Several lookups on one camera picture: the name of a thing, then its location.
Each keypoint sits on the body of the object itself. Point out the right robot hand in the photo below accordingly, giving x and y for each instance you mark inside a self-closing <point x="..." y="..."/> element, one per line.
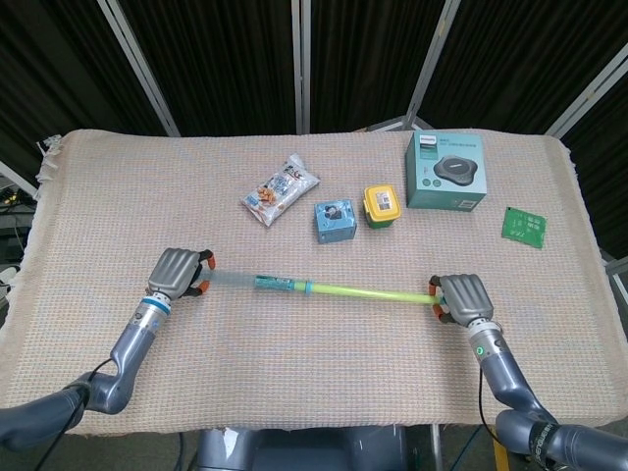
<point x="463" y="299"/>

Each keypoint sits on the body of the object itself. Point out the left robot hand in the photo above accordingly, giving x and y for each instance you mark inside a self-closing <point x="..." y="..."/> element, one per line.
<point x="174" y="272"/>

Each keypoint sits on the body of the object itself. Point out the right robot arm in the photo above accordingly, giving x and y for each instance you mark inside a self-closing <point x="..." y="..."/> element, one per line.
<point x="530" y="402"/>

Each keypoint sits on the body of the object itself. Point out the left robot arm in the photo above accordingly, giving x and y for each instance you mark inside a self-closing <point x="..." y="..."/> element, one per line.
<point x="98" y="363"/>

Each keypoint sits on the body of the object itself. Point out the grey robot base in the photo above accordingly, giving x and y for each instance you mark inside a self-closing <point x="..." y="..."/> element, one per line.
<point x="304" y="449"/>

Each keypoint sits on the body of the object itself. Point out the green packet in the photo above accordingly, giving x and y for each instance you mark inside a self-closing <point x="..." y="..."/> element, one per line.
<point x="525" y="227"/>

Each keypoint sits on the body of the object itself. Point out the green container with yellow lid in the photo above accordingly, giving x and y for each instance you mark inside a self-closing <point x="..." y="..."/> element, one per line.
<point x="381" y="206"/>

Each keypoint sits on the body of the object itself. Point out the teal speaker product box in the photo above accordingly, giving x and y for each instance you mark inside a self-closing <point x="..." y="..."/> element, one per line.
<point x="445" y="169"/>

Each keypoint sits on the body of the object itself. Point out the white snack bag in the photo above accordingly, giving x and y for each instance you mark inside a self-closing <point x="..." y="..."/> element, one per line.
<point x="279" y="190"/>

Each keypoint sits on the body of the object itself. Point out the small blue cube box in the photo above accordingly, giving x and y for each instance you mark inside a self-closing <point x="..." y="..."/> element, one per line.
<point x="334" y="221"/>

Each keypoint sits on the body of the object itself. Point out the beige woven tablecloth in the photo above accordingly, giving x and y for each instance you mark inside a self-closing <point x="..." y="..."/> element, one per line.
<point x="314" y="353"/>

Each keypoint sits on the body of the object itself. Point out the black folding screen with metal frame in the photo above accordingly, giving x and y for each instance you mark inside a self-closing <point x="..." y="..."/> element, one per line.
<point x="314" y="59"/>

